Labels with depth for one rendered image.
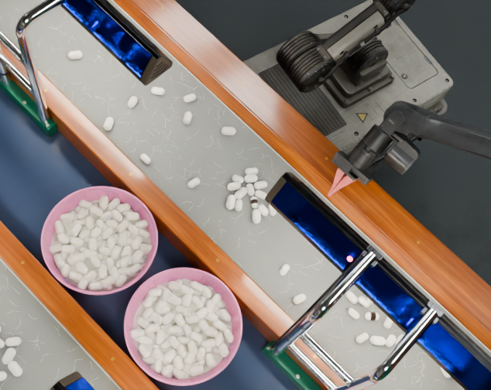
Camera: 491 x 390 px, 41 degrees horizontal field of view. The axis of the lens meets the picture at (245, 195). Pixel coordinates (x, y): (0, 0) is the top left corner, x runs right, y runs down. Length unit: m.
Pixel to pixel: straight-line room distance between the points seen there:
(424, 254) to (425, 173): 1.04
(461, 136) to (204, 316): 0.71
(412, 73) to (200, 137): 0.89
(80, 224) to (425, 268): 0.85
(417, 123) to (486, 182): 1.31
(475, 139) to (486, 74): 1.56
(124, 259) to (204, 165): 0.32
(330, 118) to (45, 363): 1.14
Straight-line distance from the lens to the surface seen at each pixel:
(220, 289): 1.56
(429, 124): 1.53
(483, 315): 1.72
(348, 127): 2.13
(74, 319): 1.53
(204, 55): 1.81
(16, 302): 1.58
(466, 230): 2.69
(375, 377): 1.22
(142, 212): 1.61
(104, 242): 1.60
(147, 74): 1.40
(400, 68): 2.31
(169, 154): 1.68
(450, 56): 3.06
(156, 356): 1.53
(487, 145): 1.53
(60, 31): 1.88
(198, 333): 1.54
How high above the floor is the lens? 2.25
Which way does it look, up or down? 66 degrees down
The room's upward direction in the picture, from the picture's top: 20 degrees clockwise
